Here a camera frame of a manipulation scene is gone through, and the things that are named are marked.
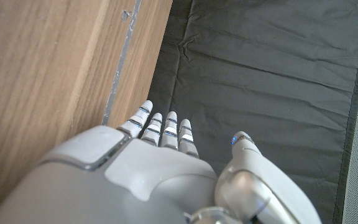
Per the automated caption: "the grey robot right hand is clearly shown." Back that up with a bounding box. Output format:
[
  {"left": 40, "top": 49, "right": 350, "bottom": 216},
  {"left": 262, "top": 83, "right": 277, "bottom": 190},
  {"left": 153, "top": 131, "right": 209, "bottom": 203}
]
[{"left": 0, "top": 99, "right": 323, "bottom": 224}]

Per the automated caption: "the wooden table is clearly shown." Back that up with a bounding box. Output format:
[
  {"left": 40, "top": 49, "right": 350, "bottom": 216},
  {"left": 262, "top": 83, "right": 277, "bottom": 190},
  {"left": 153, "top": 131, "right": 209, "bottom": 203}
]
[{"left": 101, "top": 0, "right": 142, "bottom": 126}]

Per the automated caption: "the black backdrop cloth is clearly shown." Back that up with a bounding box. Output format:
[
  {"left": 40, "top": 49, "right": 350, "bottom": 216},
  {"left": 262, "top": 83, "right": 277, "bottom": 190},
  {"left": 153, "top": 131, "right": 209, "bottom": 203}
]
[{"left": 147, "top": 0, "right": 358, "bottom": 224}]

